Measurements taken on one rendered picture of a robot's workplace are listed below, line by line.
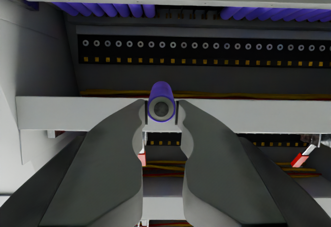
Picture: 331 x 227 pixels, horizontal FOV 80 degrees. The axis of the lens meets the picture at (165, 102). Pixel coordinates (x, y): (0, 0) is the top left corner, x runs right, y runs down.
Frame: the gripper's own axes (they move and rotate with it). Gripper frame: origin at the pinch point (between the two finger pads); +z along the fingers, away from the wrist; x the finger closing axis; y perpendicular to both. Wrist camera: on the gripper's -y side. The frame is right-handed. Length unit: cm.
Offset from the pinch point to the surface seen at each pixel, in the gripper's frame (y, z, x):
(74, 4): -4.4, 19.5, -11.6
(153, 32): 0.2, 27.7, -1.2
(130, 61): 5.4, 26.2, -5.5
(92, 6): -4.2, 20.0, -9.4
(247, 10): -4.4, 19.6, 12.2
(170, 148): 31.1, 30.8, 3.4
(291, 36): 0.2, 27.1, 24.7
